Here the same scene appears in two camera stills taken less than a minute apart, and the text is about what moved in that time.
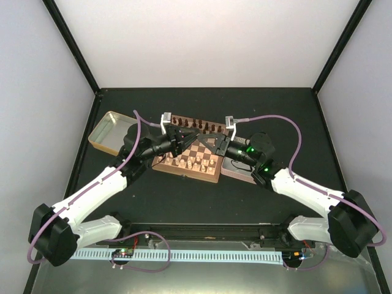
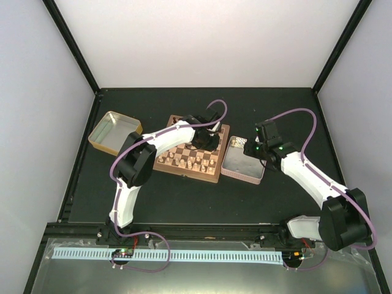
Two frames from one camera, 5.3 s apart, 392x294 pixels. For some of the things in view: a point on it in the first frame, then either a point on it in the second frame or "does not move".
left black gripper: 176,137 → 212,147
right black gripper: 222,148 → 248,150
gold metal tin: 109,133 does not move
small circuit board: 123,252 does not move
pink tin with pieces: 237,169 does not move
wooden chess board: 197,160 does not move
